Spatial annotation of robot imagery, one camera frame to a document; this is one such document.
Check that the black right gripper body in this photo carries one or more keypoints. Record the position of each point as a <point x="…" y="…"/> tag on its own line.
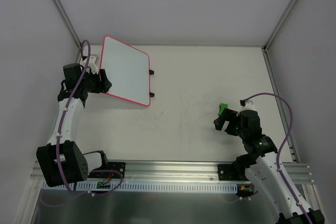
<point x="230" y="120"/>

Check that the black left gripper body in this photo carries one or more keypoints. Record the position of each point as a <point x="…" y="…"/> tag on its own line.
<point x="102" y="81"/>

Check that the green bone-shaped eraser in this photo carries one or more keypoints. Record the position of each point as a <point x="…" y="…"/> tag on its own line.
<point x="222" y="107"/>

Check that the pink framed whiteboard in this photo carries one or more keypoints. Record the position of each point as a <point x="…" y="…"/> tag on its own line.
<point x="128" y="70"/>

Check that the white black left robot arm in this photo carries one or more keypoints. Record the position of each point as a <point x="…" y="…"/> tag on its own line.
<point x="61" y="161"/>

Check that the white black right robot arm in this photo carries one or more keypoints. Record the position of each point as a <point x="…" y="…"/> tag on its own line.
<point x="262" y="167"/>

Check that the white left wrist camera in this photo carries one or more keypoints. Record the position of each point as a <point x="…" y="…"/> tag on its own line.
<point x="92" y="62"/>

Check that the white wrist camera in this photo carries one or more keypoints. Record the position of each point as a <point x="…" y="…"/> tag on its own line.
<point x="246" y="105"/>
<point x="92" y="62"/>

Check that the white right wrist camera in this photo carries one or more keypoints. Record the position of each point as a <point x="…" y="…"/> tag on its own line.
<point x="246" y="105"/>

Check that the black wire whiteboard stand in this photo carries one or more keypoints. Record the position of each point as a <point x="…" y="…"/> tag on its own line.
<point x="151" y="73"/>

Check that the aluminium right side rail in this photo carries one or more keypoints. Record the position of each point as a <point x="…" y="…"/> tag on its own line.
<point x="283" y="109"/>

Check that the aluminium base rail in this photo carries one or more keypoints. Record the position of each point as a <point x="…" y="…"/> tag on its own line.
<point x="191" y="172"/>

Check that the white slotted cable duct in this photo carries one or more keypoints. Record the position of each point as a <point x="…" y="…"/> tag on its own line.
<point x="169" y="187"/>

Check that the aluminium corner post left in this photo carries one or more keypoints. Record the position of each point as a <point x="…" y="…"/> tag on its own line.
<point x="65" y="18"/>

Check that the aluminium corner post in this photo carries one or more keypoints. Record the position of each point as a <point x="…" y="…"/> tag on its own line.
<point x="65" y="18"/>
<point x="280" y="23"/>

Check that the aluminium corner post right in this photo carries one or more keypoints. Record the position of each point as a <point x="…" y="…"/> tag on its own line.
<point x="280" y="23"/>

